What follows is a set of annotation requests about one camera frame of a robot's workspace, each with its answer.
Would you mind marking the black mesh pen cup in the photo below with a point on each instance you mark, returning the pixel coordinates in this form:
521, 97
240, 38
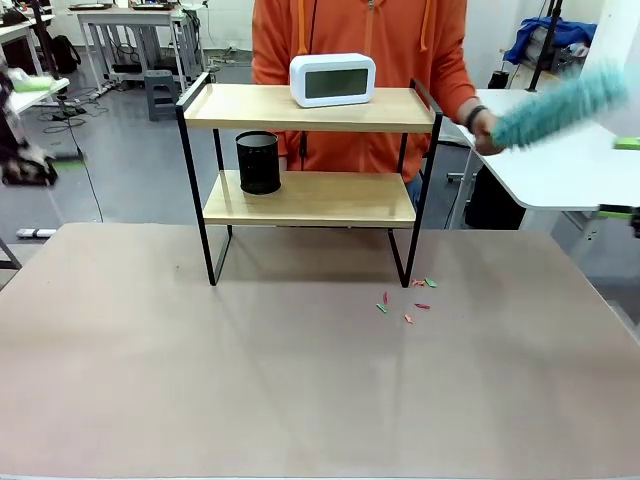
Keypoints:
259, 167

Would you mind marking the green paper scrap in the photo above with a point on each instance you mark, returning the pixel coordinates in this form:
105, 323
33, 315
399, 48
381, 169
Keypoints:
382, 308
430, 282

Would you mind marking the black bin under table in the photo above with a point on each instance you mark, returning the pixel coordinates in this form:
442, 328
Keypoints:
492, 205

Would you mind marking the person's left forearm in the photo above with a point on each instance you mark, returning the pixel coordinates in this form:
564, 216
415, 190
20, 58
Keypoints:
467, 95

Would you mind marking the two-tier wood metal shelf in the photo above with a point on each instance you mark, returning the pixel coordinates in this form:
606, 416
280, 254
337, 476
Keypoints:
300, 117

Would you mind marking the black clamp pole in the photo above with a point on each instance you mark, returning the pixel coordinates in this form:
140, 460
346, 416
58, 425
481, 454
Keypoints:
45, 45

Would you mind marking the small white side table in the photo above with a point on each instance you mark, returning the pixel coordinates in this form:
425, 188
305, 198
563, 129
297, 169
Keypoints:
35, 100

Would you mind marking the large white curved-edge table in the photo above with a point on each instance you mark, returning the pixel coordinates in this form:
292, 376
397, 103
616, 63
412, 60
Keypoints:
550, 170

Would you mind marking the person's left hand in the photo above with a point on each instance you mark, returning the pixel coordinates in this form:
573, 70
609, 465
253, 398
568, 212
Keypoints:
485, 135

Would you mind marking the white power strip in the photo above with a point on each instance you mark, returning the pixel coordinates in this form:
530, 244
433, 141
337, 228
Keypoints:
35, 232

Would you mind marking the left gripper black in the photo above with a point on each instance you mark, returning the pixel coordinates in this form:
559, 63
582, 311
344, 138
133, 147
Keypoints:
7, 110

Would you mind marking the black clamped camera pole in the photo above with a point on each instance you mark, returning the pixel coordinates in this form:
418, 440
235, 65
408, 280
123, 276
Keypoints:
545, 45

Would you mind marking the person in orange hoodie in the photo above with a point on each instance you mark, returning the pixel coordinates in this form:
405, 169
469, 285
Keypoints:
350, 30

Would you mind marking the white digital alarm clock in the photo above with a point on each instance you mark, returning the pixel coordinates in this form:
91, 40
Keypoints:
332, 80

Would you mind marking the black backpack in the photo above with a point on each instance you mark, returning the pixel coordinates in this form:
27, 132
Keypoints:
65, 55

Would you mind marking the teal fluffy duster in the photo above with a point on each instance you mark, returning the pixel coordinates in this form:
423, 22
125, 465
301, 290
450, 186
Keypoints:
555, 107

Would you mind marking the grey plastic step stool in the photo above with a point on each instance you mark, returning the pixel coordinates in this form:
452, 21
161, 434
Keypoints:
160, 95

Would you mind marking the grey plastic crate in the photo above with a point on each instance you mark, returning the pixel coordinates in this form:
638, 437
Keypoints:
565, 60

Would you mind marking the blue cloth pile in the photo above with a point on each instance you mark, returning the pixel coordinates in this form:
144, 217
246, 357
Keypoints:
545, 35

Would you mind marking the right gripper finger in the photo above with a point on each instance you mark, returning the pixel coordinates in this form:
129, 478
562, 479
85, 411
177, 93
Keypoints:
627, 144
620, 211

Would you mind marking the white frame background desk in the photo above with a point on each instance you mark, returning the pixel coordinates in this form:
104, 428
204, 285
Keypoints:
125, 15

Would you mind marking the black wrist watch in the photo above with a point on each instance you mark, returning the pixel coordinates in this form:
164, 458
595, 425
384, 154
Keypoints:
474, 116

